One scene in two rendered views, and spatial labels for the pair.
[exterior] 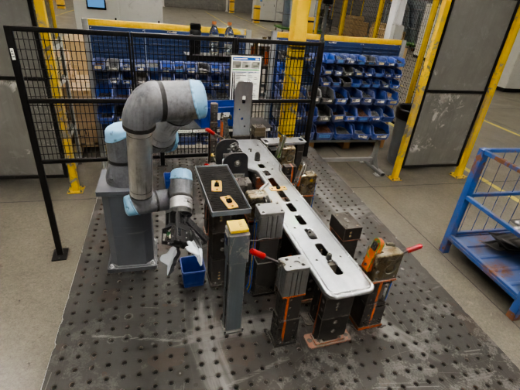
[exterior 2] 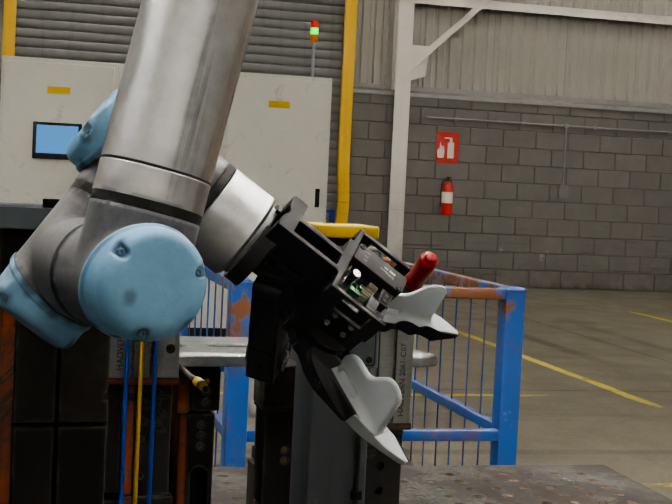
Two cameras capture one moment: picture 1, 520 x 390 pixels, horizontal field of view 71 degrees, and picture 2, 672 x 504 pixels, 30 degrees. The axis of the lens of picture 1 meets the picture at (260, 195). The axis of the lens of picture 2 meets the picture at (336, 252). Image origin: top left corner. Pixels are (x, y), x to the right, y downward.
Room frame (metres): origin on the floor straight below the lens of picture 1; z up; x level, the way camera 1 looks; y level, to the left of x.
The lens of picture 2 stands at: (0.91, 1.24, 1.20)
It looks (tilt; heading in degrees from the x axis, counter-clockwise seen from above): 3 degrees down; 272
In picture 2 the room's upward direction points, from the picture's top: 3 degrees clockwise
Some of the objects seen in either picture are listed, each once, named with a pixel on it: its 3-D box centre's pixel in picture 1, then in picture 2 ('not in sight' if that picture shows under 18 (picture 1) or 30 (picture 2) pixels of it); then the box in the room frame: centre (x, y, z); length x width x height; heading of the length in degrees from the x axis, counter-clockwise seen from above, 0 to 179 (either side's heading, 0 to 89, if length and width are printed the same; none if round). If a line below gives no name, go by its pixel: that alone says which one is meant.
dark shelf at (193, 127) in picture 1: (203, 124); not in sight; (2.31, 0.41, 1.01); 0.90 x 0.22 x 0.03; 110
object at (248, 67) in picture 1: (244, 77); not in sight; (2.53, 0.17, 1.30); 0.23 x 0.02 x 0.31; 110
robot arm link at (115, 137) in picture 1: (123, 140); not in sight; (1.31, 0.55, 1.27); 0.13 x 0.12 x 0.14; 121
